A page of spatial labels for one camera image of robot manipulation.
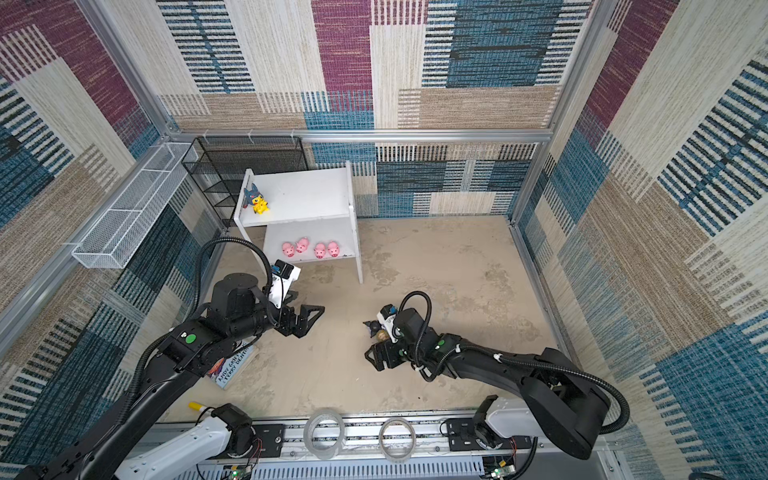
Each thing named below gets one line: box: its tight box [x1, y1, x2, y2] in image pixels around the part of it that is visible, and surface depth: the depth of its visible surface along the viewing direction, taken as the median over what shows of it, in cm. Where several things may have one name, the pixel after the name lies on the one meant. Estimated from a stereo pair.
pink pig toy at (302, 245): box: [295, 237, 310, 254], surface depth 92 cm
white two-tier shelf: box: [233, 161, 363, 285], surface depth 87 cm
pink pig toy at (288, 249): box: [282, 242, 295, 258], surface depth 91 cm
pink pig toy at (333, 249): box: [327, 241, 340, 258], surface depth 91 cm
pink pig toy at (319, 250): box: [314, 242, 326, 260], surface depth 91 cm
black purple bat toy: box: [362, 320, 384, 338], surface depth 93 cm
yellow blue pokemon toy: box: [243, 183, 270, 215], surface depth 76 cm
